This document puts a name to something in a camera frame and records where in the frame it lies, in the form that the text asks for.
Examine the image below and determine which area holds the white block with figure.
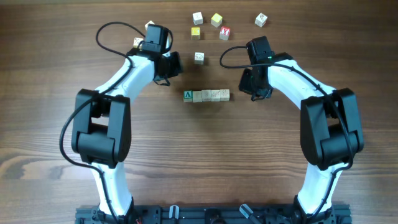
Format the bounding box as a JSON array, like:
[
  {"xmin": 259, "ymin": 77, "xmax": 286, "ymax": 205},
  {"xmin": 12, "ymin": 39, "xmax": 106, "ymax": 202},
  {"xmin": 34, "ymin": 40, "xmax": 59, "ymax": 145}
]
[{"xmin": 201, "ymin": 90, "xmax": 211, "ymax": 102}]

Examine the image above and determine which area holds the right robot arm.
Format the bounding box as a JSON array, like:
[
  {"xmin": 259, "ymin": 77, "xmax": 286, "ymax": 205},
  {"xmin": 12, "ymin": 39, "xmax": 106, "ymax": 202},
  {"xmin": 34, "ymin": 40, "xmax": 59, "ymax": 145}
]
[{"xmin": 239, "ymin": 36, "xmax": 364, "ymax": 223}]

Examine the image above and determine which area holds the white block green N side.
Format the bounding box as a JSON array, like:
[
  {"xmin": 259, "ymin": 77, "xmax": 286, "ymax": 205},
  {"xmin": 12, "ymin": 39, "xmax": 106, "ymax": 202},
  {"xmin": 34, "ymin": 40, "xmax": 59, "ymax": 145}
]
[{"xmin": 192, "ymin": 91, "xmax": 203, "ymax": 103}]

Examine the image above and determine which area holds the yellow top block far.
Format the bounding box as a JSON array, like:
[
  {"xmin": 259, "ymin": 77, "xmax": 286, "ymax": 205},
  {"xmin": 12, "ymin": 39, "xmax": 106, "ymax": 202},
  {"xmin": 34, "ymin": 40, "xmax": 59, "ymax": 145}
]
[{"xmin": 211, "ymin": 13, "xmax": 223, "ymax": 27}]

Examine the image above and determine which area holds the white block yellow side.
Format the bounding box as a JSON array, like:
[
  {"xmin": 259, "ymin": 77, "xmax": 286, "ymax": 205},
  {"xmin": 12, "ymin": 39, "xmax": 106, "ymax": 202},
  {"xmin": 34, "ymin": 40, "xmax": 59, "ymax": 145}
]
[{"xmin": 133, "ymin": 37, "xmax": 144, "ymax": 49}]

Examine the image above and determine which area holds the white block green A side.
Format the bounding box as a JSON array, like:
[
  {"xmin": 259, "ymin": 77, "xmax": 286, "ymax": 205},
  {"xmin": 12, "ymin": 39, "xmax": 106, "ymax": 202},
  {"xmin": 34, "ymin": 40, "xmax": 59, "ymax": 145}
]
[{"xmin": 183, "ymin": 90, "xmax": 193, "ymax": 103}]

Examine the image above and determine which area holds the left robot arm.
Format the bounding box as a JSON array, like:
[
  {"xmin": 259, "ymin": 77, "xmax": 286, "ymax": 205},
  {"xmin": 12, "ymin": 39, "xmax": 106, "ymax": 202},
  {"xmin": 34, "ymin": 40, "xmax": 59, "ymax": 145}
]
[{"xmin": 59, "ymin": 24, "xmax": 182, "ymax": 223}]

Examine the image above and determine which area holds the white block red U side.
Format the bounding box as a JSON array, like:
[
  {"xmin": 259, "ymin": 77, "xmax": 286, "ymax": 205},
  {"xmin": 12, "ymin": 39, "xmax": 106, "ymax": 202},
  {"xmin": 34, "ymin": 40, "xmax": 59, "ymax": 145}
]
[{"xmin": 220, "ymin": 89, "xmax": 230, "ymax": 101}]

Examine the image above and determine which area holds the block with K and 6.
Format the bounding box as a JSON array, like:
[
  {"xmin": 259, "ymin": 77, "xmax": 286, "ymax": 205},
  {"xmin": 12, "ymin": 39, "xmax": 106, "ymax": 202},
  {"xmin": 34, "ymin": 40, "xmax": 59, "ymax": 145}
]
[{"xmin": 255, "ymin": 13, "xmax": 268, "ymax": 27}]

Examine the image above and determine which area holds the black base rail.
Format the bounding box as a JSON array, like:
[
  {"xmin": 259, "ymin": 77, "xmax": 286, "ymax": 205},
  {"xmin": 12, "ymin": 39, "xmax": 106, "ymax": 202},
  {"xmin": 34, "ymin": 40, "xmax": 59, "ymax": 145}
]
[{"xmin": 75, "ymin": 204, "xmax": 353, "ymax": 224}]

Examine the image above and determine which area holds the white block red M side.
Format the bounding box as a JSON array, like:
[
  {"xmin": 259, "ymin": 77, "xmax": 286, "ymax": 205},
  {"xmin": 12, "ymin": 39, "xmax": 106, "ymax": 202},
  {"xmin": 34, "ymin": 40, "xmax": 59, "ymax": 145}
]
[{"xmin": 194, "ymin": 52, "xmax": 205, "ymax": 65}]

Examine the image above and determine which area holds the yellow K block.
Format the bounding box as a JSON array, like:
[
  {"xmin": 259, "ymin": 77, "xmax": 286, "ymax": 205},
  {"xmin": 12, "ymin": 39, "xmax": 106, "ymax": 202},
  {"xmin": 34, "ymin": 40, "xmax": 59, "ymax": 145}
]
[{"xmin": 191, "ymin": 27, "xmax": 201, "ymax": 40}]

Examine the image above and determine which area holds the red X block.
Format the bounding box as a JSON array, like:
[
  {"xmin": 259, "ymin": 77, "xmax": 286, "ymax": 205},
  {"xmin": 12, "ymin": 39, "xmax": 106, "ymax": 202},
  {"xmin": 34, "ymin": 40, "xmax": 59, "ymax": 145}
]
[{"xmin": 220, "ymin": 26, "xmax": 231, "ymax": 40}]

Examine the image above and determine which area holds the white block blue P side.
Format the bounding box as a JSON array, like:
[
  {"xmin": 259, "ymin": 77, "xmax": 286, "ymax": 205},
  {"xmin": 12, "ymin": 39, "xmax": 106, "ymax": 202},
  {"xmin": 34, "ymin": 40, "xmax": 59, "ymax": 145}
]
[{"xmin": 192, "ymin": 12, "xmax": 203, "ymax": 26}]

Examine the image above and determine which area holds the white block with 9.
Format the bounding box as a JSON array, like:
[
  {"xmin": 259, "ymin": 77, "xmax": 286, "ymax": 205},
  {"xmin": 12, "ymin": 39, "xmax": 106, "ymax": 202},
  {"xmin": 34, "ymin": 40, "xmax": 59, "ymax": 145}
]
[{"xmin": 211, "ymin": 90, "xmax": 221, "ymax": 101}]

